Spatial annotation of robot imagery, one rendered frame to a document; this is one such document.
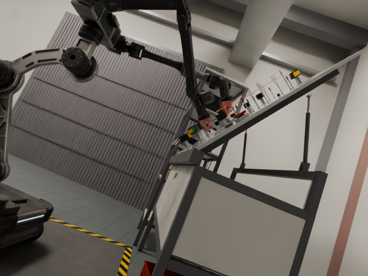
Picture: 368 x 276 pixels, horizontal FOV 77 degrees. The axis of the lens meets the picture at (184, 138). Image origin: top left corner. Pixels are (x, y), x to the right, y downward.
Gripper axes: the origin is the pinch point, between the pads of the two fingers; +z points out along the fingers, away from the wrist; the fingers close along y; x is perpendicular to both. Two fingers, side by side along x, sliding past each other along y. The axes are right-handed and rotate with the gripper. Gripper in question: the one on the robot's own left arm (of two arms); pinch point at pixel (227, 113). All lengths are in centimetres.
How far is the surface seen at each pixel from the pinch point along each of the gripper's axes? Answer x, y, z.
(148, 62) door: 66, 268, -145
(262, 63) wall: -135, 266, -117
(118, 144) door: 131, 252, -6
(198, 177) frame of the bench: 25, -35, 31
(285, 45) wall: -184, 269, -147
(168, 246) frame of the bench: 41, -38, 57
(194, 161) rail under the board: 25.3, -35.1, 23.9
